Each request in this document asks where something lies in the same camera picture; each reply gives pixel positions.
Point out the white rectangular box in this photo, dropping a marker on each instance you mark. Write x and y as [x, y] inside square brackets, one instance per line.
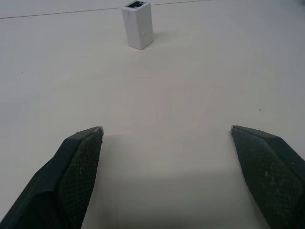
[139, 26]

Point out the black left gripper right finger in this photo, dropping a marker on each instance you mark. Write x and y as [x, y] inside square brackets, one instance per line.
[269, 171]

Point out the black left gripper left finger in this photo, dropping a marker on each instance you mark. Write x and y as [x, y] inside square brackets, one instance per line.
[62, 181]

